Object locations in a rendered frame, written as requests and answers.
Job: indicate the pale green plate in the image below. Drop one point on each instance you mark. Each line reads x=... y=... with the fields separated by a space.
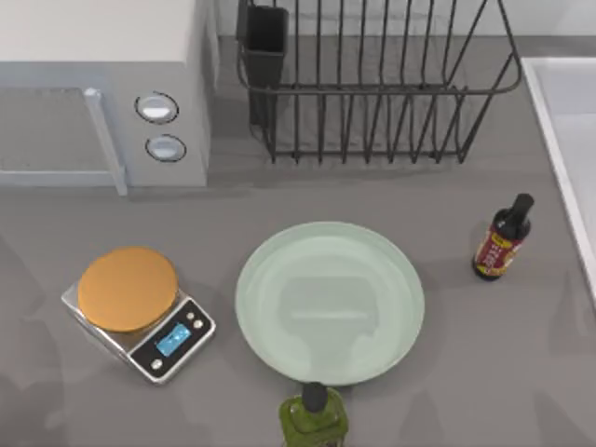
x=329 y=303

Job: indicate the round microwave knob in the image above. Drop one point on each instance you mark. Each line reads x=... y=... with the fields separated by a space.
x=156 y=107
x=165 y=148

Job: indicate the silver kitchen scale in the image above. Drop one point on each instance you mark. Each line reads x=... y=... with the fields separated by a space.
x=139 y=312

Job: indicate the dark cutlery holder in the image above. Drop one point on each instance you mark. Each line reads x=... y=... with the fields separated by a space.
x=263 y=44

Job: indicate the green oil bottle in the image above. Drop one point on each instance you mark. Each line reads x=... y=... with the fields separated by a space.
x=314 y=416

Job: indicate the dark sauce bottle red label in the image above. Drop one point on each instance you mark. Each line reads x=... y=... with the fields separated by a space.
x=500 y=242

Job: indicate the pale microwave oven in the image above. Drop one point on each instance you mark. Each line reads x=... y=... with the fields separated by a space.
x=186 y=37

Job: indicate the microwave oven door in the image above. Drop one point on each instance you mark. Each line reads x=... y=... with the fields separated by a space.
x=42 y=130

